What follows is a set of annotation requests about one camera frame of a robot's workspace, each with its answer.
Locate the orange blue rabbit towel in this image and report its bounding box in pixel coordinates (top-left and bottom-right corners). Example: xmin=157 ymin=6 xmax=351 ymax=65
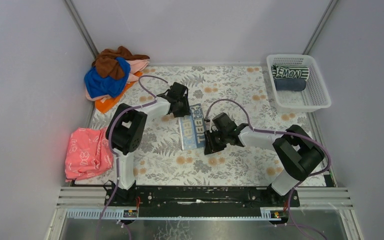
xmin=178 ymin=103 xmax=207 ymax=151

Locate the white plastic basket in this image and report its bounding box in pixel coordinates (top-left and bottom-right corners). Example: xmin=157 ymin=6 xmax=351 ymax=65
xmin=266 ymin=54 xmax=332 ymax=113

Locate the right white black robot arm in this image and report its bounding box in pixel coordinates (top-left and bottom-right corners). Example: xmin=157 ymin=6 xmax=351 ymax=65
xmin=204 ymin=113 xmax=327 ymax=196

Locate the striped lemon rolled towel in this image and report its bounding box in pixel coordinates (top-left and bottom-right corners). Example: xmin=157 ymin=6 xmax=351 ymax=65
xmin=271 ymin=64 xmax=310 ymax=81

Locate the floral table mat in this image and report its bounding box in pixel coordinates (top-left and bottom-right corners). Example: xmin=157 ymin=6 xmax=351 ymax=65
xmin=74 ymin=65 xmax=327 ymax=187

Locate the brown towel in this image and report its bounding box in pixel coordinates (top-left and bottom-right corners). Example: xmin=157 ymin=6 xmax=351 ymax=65
xmin=91 ymin=46 xmax=150 ymax=80

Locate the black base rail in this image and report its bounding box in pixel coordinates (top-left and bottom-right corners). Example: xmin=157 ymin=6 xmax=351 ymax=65
xmin=103 ymin=183 xmax=300 ymax=218

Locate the light pink towel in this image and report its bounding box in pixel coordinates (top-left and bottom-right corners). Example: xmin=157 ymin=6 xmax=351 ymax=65
xmin=85 ymin=60 xmax=150 ymax=101

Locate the pink patterned towel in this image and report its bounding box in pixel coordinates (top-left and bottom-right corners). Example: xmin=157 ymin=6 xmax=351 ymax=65
xmin=64 ymin=127 xmax=114 ymax=181

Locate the dark blue rolled towel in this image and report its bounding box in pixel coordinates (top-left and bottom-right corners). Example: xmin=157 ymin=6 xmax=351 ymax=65
xmin=274 ymin=78 xmax=307 ymax=92

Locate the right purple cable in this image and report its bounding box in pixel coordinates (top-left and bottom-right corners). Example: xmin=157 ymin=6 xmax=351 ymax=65
xmin=204 ymin=98 xmax=333 ymax=240

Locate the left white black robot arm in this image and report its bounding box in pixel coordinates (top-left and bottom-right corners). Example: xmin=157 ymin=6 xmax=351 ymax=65
xmin=105 ymin=82 xmax=191 ymax=190

